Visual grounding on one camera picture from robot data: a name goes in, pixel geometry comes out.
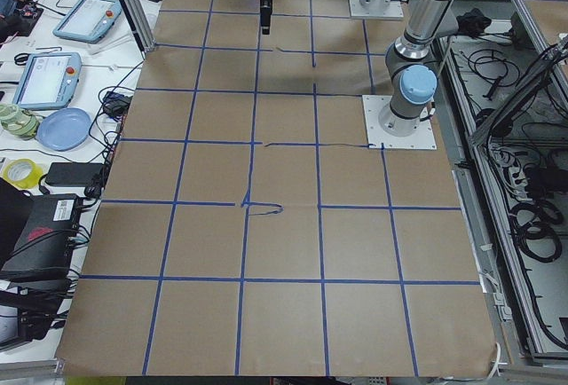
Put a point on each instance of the upper teach pendant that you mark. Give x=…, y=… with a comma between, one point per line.
x=88, y=21

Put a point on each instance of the teach pendant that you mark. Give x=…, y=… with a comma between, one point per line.
x=48, y=81
x=88, y=21

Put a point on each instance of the lower teach pendant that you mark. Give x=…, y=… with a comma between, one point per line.
x=48, y=81

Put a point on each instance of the blue plate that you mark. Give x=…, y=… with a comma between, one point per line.
x=64, y=129

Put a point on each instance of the black power brick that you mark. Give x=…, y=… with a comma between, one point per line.
x=72, y=173

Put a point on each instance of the green tape rolls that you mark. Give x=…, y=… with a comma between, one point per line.
x=19, y=122

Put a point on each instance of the yellow tape roll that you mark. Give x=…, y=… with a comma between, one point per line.
x=22, y=173

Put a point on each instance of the black computer box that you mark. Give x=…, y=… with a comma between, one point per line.
x=36, y=233

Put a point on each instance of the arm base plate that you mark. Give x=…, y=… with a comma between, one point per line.
x=387, y=131
x=376, y=9

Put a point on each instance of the aluminium frame post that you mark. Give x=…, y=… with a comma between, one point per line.
x=139, y=24

